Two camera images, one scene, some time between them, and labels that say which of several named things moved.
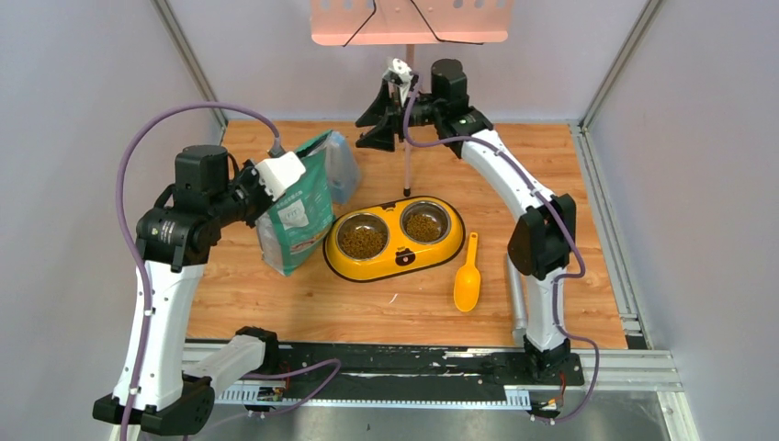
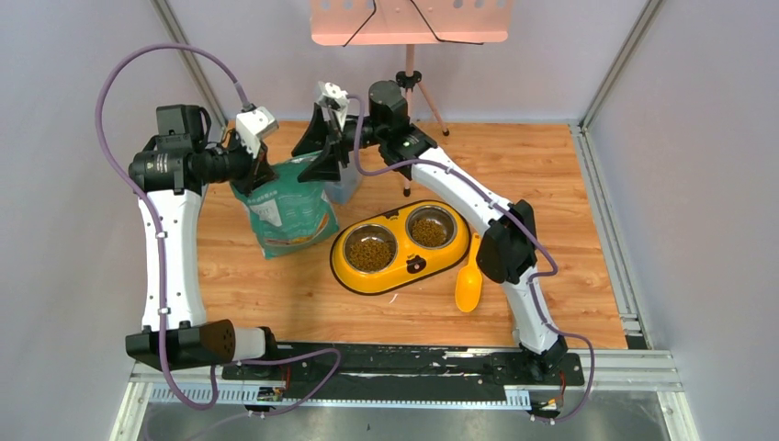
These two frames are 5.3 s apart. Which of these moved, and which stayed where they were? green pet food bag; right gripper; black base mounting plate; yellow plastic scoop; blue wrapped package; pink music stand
Moved: right gripper; green pet food bag
Stayed: pink music stand; yellow plastic scoop; blue wrapped package; black base mounting plate
